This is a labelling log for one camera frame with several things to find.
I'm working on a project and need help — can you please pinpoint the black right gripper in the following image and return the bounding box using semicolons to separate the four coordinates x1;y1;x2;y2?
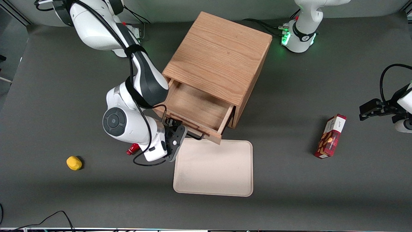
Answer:
164;118;188;162

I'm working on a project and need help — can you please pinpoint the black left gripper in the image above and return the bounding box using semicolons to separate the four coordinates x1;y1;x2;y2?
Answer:
360;99;408;123

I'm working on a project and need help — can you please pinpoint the wooden drawer with black handle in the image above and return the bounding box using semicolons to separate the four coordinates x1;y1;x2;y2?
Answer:
154;79;234;145

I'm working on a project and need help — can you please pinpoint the oak wooden drawer cabinet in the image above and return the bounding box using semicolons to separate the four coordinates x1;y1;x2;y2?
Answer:
162;11;273;129

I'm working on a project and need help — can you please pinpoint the red snack box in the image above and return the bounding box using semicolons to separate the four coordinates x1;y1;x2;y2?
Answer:
314;114;347;159

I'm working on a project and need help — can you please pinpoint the red cola bottle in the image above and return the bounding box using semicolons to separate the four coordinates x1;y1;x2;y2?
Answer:
126;143;141;156

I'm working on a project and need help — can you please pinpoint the beige rectangular tray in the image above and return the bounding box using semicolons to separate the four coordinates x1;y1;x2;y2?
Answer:
173;138;253;197

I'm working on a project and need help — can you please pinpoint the yellow lemon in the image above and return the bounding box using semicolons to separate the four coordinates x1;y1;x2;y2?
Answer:
66;156;83;171

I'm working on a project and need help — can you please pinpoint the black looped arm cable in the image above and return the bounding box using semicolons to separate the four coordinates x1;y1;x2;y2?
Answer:
380;64;412;104

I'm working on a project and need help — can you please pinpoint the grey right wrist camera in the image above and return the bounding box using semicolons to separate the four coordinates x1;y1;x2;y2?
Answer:
144;142;168;162

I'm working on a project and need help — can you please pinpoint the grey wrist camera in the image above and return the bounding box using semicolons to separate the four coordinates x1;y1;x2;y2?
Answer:
144;142;168;162
395;118;412;133

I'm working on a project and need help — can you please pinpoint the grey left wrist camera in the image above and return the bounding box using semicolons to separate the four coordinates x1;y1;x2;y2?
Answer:
395;118;412;133

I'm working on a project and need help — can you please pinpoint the black left arm base cable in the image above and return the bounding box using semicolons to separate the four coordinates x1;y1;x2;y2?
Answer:
242;9;301;36

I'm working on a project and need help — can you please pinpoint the thin black floor cable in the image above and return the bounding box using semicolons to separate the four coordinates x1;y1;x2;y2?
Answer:
0;203;76;232

